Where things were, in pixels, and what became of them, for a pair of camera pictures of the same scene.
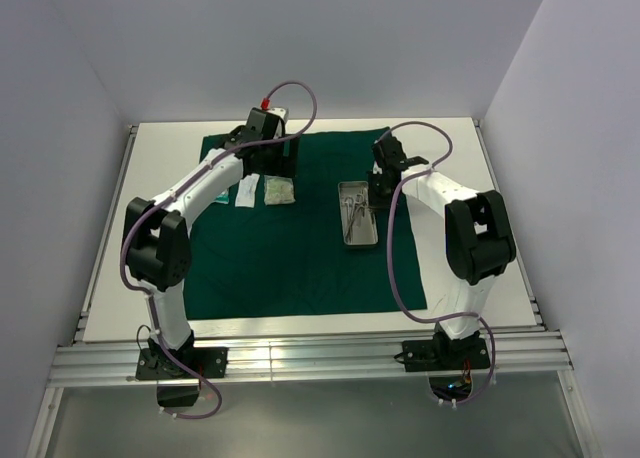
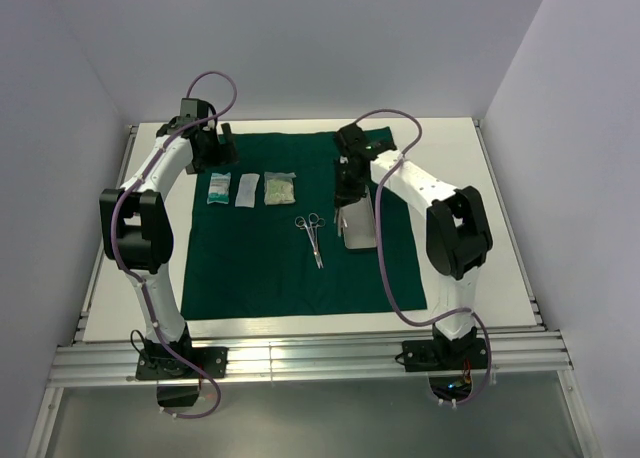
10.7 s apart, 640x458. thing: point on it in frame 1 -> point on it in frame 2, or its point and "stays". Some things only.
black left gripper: x=279 y=157 -> x=213 y=154
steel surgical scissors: x=352 y=205 -> x=312 y=225
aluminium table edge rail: x=105 y=236 stays
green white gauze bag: x=278 y=190 stays
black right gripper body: x=376 y=191 -> x=349 y=195
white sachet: x=247 y=186 stays
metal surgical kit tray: x=357 y=213 stays
